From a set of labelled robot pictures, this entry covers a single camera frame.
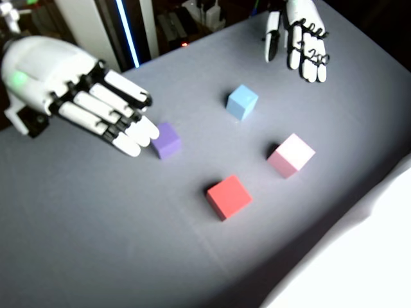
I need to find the small purple cube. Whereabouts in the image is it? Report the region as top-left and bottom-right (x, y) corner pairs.
(150, 121), (182, 160)

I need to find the small blue cube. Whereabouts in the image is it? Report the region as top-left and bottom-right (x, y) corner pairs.
(225, 83), (259, 122)

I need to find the red cube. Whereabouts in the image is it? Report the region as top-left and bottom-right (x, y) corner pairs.
(205, 175), (254, 222)

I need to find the pink cube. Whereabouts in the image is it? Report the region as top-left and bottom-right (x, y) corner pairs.
(267, 133), (317, 180)

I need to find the grey table cloth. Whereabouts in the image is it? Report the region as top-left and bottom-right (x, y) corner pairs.
(0, 8), (411, 308)

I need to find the blue light strip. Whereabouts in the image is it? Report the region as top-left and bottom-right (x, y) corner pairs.
(114, 0), (141, 69)

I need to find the white pillar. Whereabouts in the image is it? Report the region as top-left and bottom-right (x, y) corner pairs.
(54, 0), (160, 72)

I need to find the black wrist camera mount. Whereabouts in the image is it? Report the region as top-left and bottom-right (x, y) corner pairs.
(3, 105), (49, 139)

